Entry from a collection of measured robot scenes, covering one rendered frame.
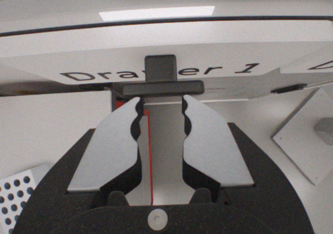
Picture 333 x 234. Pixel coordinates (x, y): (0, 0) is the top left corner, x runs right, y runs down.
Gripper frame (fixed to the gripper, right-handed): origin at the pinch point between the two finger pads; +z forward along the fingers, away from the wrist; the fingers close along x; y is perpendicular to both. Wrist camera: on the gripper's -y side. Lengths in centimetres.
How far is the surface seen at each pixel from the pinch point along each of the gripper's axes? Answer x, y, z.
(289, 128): 81, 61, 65
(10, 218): -26.9, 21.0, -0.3
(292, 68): 17.1, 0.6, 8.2
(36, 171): -22.4, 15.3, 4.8
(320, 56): 17.1, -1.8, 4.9
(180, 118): 8, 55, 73
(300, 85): 45, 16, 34
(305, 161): 90, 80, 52
